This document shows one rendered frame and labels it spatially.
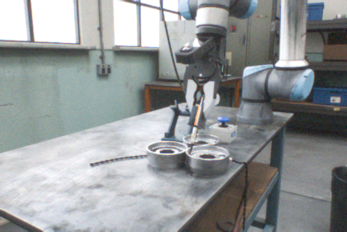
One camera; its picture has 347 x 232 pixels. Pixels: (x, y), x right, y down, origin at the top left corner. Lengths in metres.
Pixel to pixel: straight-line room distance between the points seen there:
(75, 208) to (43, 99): 1.85
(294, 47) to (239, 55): 3.54
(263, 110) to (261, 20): 3.44
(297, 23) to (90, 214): 0.89
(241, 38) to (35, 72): 3.18
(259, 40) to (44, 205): 4.20
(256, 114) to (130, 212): 0.77
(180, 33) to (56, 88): 1.40
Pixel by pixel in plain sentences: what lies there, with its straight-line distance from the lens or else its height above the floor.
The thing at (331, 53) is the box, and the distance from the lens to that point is 4.09.
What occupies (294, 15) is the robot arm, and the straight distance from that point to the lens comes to 1.11.
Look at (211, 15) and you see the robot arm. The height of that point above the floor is 1.16.
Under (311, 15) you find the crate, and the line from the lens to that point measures 4.20.
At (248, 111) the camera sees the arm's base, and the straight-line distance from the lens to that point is 1.19.
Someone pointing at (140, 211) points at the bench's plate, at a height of 0.80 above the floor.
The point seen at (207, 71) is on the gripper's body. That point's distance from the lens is 0.68.
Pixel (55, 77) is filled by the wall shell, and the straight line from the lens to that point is 2.42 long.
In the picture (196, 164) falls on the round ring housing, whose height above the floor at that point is 0.83.
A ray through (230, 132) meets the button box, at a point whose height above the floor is 0.84.
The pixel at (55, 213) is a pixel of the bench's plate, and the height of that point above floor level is 0.80.
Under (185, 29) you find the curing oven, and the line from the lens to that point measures 3.08.
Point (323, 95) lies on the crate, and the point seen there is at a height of 0.57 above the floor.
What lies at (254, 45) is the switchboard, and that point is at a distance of 4.56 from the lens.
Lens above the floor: 1.07
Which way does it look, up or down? 12 degrees down
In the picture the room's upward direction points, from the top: straight up
